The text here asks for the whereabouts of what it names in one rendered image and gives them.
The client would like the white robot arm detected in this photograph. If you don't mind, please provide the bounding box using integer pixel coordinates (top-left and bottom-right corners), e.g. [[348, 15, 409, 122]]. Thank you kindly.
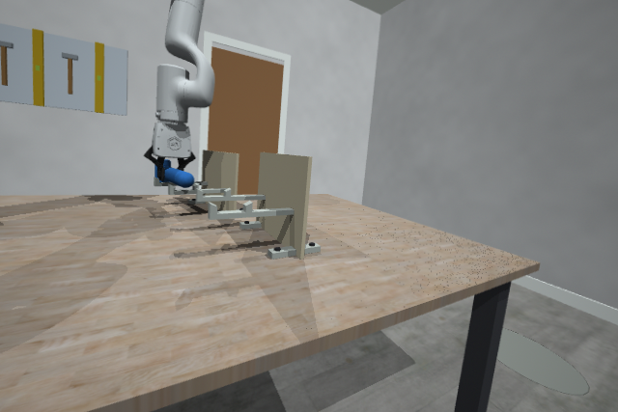
[[155, 0, 214, 124]]

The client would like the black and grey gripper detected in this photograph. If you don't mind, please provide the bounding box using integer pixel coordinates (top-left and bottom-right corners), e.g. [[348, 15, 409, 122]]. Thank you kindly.
[[144, 122, 196, 181]]

